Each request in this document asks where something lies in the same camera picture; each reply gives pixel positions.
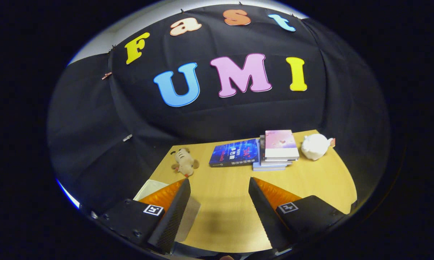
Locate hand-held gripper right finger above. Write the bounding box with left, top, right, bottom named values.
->
left=248, top=177, right=345, bottom=251

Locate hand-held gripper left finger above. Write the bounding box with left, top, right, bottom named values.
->
left=98, top=178, right=191, bottom=254

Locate beige fabric storage box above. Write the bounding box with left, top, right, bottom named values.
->
left=133, top=179, right=201, bottom=242

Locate light blue book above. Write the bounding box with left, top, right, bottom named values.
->
left=252, top=139, right=288, bottom=171

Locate tan plush dog toy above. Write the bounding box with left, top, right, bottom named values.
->
left=171, top=147, right=200, bottom=178

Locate dark blue book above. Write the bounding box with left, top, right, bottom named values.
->
left=209, top=138, right=260, bottom=168

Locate white plush toy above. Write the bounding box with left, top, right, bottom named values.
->
left=301, top=133, right=336, bottom=161

